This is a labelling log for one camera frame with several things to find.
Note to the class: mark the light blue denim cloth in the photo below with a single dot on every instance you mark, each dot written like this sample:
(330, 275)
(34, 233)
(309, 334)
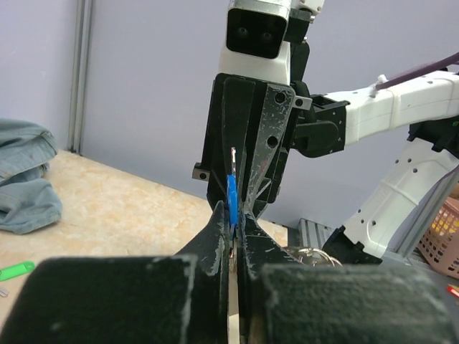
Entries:
(28, 200)

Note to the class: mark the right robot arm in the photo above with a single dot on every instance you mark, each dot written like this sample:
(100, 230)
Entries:
(425, 101)

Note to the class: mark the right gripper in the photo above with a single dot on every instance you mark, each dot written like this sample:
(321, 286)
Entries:
(250, 129)

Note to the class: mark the pink plastic basket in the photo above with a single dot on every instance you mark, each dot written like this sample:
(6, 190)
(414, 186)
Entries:
(439, 244)

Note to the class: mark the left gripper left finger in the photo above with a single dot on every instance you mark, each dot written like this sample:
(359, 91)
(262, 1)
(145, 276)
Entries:
(182, 298)

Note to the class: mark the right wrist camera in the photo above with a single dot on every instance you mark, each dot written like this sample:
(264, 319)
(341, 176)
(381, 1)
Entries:
(254, 45)

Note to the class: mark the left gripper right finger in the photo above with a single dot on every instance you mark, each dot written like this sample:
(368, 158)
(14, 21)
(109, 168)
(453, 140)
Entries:
(284, 301)

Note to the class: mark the key with green tag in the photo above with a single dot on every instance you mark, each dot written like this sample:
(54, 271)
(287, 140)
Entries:
(16, 270)

